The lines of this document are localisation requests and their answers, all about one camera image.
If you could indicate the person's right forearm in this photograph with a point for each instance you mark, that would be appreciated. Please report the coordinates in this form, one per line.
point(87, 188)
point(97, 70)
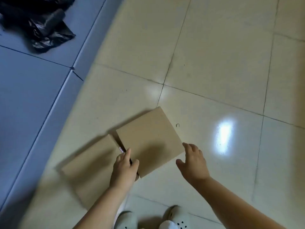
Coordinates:
point(238, 207)

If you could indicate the person's left forearm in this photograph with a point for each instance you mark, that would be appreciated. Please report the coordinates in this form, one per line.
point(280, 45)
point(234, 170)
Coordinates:
point(100, 212)

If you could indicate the grey metal pegboard rack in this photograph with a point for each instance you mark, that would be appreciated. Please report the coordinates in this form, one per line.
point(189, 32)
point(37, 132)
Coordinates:
point(28, 92)

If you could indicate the person's left hand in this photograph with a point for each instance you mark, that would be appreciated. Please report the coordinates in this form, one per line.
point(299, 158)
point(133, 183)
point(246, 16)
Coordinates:
point(124, 171)

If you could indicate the person's right hand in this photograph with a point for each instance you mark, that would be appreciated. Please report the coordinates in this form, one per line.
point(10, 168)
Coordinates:
point(194, 166)

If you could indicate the pile of black plastic bags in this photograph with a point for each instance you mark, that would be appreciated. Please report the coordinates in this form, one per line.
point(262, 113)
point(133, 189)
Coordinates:
point(47, 38)

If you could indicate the person's left white shoe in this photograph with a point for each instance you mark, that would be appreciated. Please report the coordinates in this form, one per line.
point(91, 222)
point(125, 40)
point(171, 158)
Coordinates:
point(127, 220)

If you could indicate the person's white shoe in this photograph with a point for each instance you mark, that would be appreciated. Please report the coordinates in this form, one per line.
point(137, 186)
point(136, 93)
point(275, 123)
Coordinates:
point(127, 220)
point(176, 217)

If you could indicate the brown parcel box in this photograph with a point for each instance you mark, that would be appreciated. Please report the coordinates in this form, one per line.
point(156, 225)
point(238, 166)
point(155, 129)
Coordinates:
point(150, 140)
point(90, 174)

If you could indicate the person's right white shoe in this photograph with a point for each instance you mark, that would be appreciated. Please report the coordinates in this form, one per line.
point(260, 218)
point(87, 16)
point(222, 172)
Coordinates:
point(176, 217)

